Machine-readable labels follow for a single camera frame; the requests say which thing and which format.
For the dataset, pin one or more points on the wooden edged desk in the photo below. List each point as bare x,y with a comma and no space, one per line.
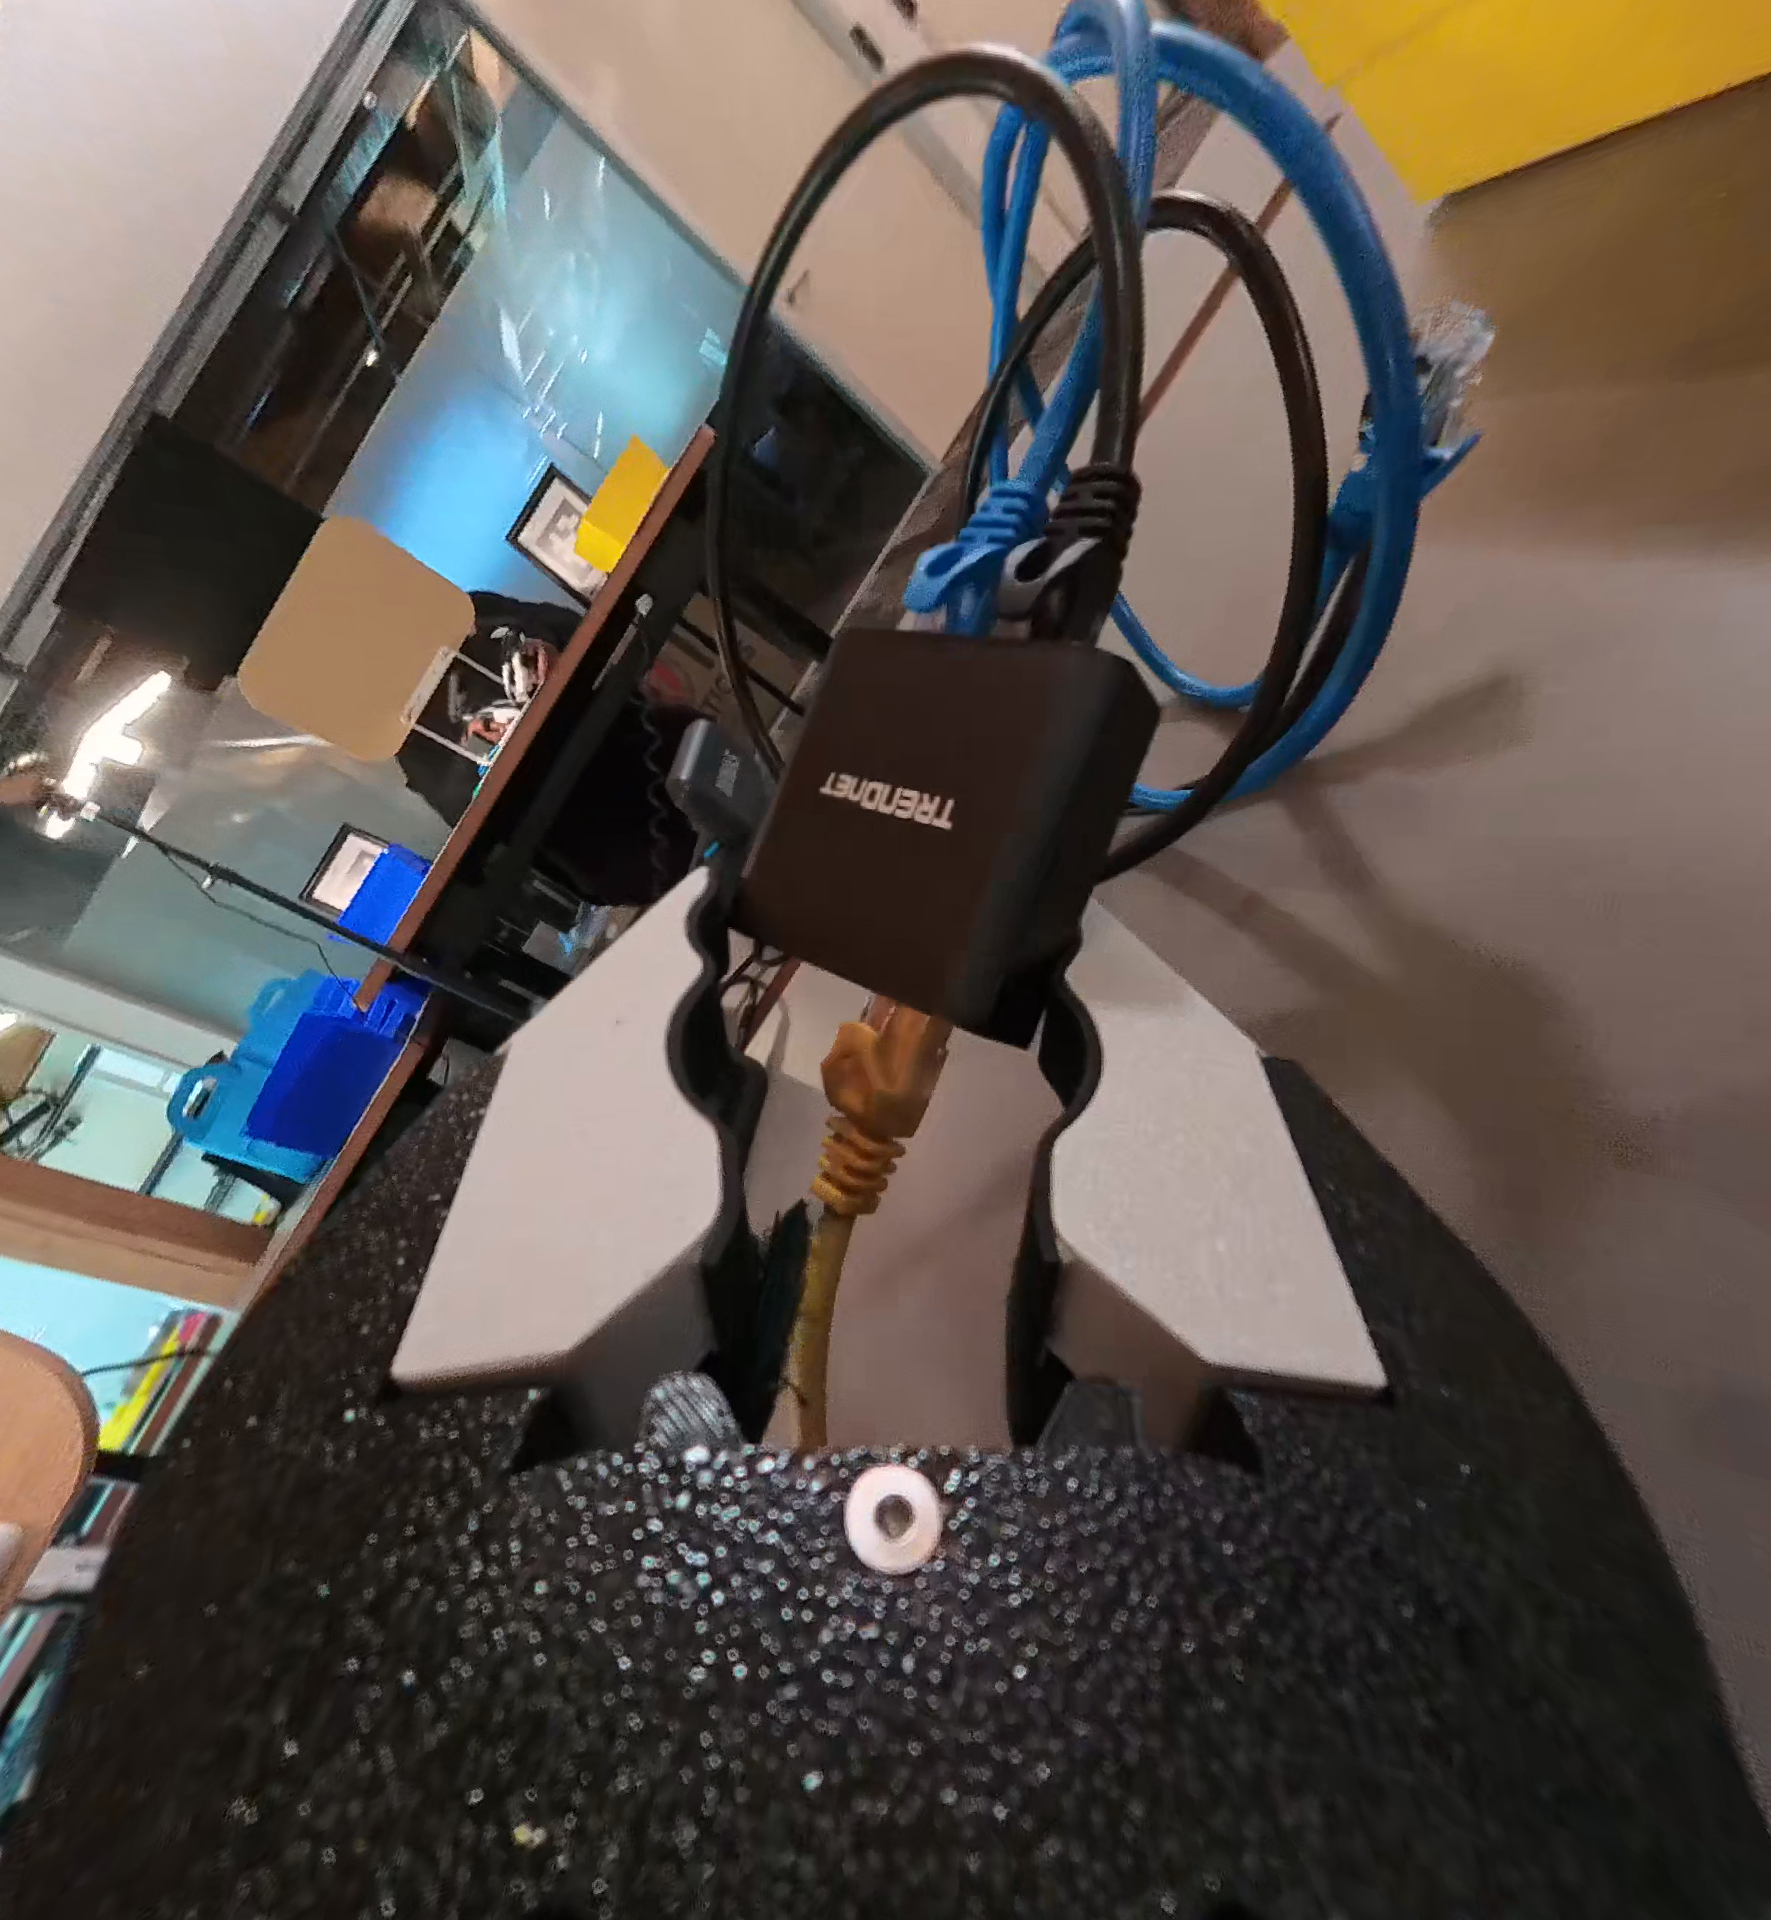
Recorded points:
575,659

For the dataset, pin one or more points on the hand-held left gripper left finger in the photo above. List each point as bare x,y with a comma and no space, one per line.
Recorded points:
570,1200

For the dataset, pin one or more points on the black wall monitor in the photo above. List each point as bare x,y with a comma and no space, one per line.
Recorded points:
181,539

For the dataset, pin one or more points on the framed picture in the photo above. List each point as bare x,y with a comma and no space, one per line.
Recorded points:
556,533
345,869

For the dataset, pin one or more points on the dark grey device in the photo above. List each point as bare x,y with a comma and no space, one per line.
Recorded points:
717,780

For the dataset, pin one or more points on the large yellow plastic bin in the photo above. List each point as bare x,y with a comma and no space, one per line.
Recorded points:
1577,76

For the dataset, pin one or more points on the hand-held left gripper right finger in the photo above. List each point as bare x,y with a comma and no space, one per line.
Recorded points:
1200,1215

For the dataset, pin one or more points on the black ethernet splitter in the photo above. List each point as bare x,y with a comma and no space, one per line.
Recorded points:
946,841

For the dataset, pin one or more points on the small yellow plastic bin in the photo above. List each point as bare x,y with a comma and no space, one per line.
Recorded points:
623,503

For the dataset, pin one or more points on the blue plastic bin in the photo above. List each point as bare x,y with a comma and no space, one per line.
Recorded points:
398,882
316,1073

